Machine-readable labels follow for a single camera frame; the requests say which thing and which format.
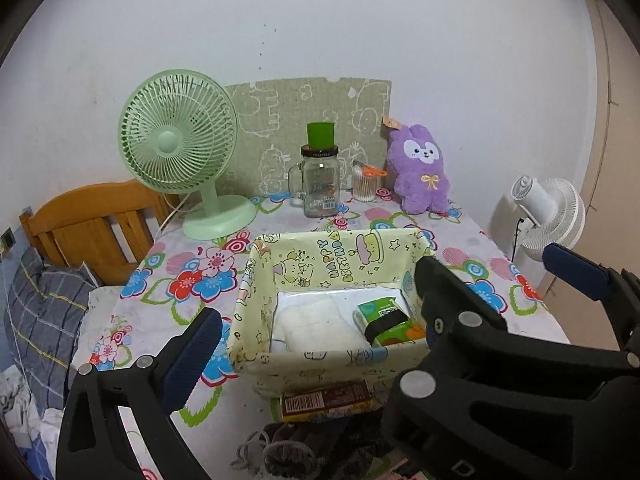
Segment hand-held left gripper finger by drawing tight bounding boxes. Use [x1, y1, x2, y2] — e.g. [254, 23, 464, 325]
[55, 307, 224, 480]

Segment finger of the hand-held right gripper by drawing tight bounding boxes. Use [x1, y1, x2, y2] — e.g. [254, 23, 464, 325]
[543, 242, 640, 353]
[382, 255, 640, 480]

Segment green tissue packet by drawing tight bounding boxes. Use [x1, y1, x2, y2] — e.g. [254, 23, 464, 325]
[352, 297, 427, 347]

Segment white towel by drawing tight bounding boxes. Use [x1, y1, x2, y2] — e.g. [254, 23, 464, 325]
[271, 289, 375, 355]

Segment grey fuzzy sock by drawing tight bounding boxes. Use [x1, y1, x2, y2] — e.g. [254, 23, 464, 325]
[230, 422, 321, 480]

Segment yellow cartoon print fabric basket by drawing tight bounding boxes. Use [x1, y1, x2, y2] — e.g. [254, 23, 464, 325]
[227, 227, 437, 400]

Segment black cloth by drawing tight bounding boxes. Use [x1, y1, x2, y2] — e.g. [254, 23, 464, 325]
[300, 412, 393, 471]

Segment white standing fan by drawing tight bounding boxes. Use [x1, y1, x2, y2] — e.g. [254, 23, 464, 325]
[510, 175, 586, 264]

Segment floral tablecloth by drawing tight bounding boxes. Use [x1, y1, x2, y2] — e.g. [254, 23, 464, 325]
[75, 194, 572, 480]

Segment purple plush bunny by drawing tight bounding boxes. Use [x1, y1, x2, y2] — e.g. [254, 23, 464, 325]
[382, 115, 452, 215]

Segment clear cotton swab box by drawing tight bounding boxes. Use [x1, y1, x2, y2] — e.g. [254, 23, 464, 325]
[351, 160, 389, 204]

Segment brown rectangular box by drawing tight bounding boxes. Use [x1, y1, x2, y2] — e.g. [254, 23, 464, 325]
[280, 380, 374, 423]

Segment blue plaid pillow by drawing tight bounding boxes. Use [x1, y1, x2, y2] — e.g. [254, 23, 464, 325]
[3, 247, 99, 407]

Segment wooden bed headboard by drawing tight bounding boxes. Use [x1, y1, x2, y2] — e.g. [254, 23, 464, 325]
[19, 180, 173, 287]

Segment glass mug jar with lid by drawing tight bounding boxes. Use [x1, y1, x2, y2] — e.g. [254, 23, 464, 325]
[288, 145, 341, 220]

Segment white crumpled bedding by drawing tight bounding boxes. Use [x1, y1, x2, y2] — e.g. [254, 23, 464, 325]
[0, 360, 63, 480]

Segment green plastic cup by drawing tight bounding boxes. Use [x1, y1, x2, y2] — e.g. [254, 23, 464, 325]
[307, 122, 335, 149]

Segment green desk fan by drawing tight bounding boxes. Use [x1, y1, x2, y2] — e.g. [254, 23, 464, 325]
[118, 71, 258, 241]

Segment green cartoon print board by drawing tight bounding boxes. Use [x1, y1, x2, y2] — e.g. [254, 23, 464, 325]
[223, 77, 393, 200]

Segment black fan cable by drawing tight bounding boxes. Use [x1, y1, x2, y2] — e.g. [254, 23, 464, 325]
[510, 214, 525, 263]

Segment white fan cable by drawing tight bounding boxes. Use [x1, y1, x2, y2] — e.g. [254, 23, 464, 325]
[154, 194, 193, 242]

